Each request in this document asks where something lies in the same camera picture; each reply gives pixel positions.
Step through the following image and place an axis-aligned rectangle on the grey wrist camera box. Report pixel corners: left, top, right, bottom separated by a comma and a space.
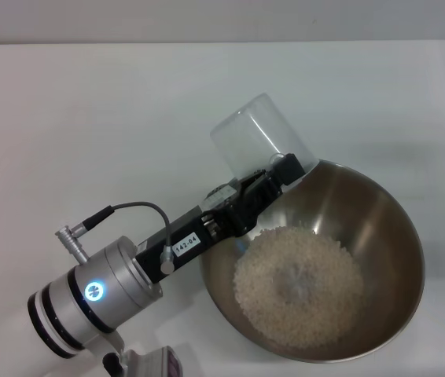
200, 181, 244, 216

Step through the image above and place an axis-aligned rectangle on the grey robot torso part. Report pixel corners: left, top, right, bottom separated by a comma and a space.
122, 344, 186, 377

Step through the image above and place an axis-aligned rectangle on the white rice heap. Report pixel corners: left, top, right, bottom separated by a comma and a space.
233, 226, 365, 350

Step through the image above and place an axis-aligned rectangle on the grey cable with metal plugs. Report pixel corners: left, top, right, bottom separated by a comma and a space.
54, 201, 177, 275

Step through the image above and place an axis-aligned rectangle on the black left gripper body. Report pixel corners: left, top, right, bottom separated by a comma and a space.
134, 172, 285, 284

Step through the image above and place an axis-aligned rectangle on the stainless steel bowl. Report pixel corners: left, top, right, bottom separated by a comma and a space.
198, 159, 426, 364

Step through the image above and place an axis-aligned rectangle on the transparent plastic cup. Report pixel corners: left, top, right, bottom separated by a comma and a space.
209, 93, 320, 182

